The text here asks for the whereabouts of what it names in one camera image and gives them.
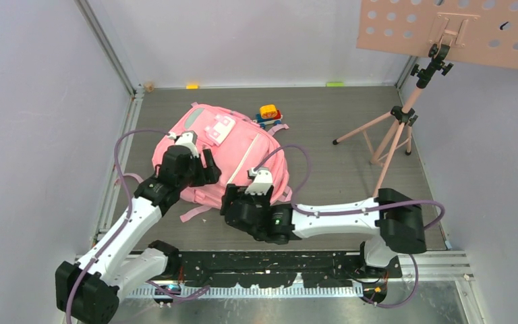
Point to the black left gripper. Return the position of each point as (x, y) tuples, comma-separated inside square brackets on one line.
[(208, 175)]

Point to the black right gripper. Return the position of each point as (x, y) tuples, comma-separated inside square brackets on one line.
[(233, 193)]

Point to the pink student backpack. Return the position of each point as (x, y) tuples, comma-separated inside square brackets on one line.
[(237, 144)]

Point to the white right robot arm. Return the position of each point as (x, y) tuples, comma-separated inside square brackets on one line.
[(392, 221)]

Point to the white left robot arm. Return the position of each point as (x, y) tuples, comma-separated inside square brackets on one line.
[(91, 289)]

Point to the small wooden block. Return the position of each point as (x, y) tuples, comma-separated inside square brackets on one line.
[(149, 87)]

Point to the yellow blue toy truck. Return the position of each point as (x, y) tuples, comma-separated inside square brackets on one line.
[(268, 115)]

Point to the green tape marker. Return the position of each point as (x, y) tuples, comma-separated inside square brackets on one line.
[(335, 84)]

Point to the pink music stand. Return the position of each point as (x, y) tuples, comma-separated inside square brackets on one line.
[(444, 32)]

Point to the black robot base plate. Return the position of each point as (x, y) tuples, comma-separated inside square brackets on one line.
[(273, 269)]

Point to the aluminium frame rail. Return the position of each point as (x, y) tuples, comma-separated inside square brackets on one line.
[(418, 272)]

